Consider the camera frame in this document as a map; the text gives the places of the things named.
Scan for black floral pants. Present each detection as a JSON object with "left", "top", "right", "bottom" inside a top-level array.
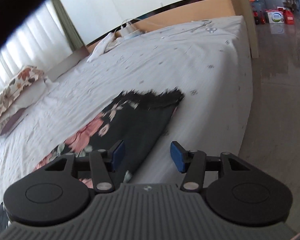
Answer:
[{"left": 0, "top": 89, "right": 184, "bottom": 232}]

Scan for white lower pillow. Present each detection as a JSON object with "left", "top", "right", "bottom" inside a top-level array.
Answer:
[{"left": 0, "top": 79, "right": 48, "bottom": 137}]

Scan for white floral bed sheet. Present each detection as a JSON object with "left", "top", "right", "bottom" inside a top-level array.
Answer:
[{"left": 0, "top": 16, "right": 253, "bottom": 203}]

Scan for floral top pillow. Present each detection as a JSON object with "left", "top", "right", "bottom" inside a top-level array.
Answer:
[{"left": 0, "top": 66, "right": 44, "bottom": 118}]

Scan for white crumpled cloth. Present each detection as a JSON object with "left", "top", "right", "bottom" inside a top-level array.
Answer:
[{"left": 87, "top": 33, "right": 122, "bottom": 63}]

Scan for green curtain right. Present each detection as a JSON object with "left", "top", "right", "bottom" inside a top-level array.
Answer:
[{"left": 51, "top": 0, "right": 85, "bottom": 51}]

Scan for white sheer curtain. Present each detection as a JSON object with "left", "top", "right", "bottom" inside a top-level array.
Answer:
[{"left": 0, "top": 0, "right": 72, "bottom": 92}]

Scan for white power adapter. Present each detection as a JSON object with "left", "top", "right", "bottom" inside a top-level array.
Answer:
[{"left": 119, "top": 21, "right": 142, "bottom": 38}]

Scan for white carton box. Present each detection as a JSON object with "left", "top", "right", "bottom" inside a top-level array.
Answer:
[{"left": 265, "top": 9, "right": 284, "bottom": 24}]

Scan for red container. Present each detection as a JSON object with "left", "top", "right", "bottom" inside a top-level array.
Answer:
[{"left": 283, "top": 9, "right": 294, "bottom": 25}]

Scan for white charging cable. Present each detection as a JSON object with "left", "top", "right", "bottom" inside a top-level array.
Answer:
[{"left": 120, "top": 18, "right": 213, "bottom": 34}]

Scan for wooden bed frame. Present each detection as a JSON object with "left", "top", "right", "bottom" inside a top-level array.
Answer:
[{"left": 47, "top": 0, "right": 259, "bottom": 80}]

